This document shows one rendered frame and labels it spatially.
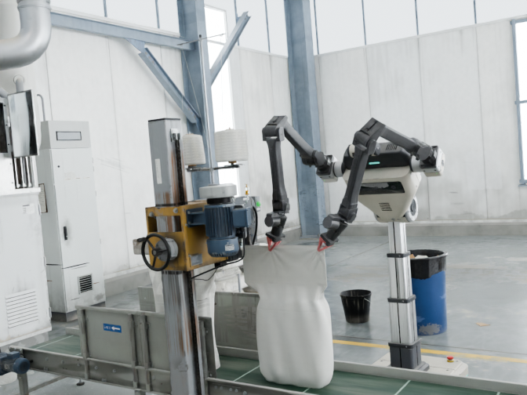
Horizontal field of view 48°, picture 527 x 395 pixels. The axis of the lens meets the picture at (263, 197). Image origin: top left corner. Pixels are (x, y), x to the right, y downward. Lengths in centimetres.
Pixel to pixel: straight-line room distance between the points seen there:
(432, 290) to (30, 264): 345
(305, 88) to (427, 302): 742
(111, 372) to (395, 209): 190
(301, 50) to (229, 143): 914
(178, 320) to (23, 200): 290
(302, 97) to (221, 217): 918
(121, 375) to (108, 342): 21
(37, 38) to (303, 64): 742
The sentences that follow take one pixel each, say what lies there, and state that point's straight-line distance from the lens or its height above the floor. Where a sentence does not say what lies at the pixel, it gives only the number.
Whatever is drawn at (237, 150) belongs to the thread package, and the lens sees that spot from 288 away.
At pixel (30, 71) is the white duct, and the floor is 257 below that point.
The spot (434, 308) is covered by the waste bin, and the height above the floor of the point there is 22.
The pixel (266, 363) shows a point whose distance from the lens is 317.
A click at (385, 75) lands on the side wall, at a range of 1141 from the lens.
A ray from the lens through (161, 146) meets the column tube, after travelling 288.
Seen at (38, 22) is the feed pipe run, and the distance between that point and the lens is 527.
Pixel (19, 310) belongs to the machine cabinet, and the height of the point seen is 43.
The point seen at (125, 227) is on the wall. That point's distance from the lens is 813.
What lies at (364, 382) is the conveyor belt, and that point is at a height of 38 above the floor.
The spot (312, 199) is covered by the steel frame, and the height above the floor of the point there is 76.
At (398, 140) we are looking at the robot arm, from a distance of 281.
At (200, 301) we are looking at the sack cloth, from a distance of 336.
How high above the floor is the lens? 149
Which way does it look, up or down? 3 degrees down
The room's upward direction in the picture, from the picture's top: 5 degrees counter-clockwise
